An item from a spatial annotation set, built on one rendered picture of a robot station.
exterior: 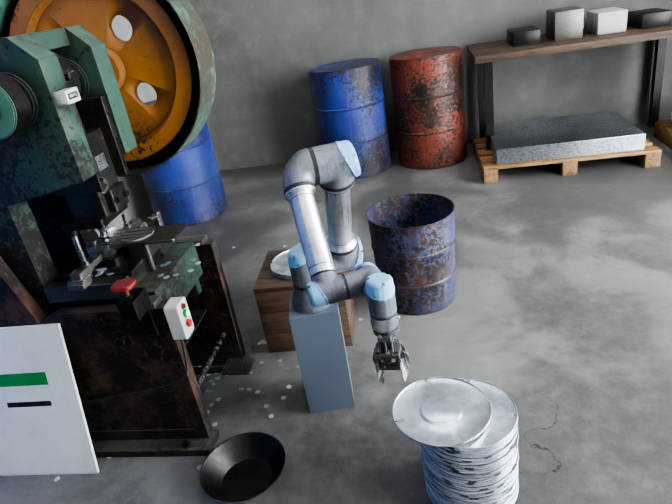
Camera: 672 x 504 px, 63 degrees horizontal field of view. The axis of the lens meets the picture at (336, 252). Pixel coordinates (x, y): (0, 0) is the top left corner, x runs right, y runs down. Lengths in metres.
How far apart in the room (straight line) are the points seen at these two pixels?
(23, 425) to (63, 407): 0.20
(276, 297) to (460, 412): 1.06
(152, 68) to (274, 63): 2.97
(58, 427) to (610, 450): 1.94
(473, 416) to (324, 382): 0.67
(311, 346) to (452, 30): 3.56
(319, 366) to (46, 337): 0.97
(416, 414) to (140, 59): 1.63
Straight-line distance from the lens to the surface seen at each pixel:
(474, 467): 1.69
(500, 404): 1.77
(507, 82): 5.18
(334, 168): 1.66
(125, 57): 2.37
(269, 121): 5.33
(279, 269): 2.53
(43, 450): 2.45
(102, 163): 2.11
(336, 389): 2.19
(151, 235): 2.11
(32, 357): 2.27
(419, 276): 2.59
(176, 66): 2.25
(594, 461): 2.08
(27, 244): 2.16
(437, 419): 1.71
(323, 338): 2.04
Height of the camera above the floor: 1.51
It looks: 26 degrees down
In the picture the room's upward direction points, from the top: 10 degrees counter-clockwise
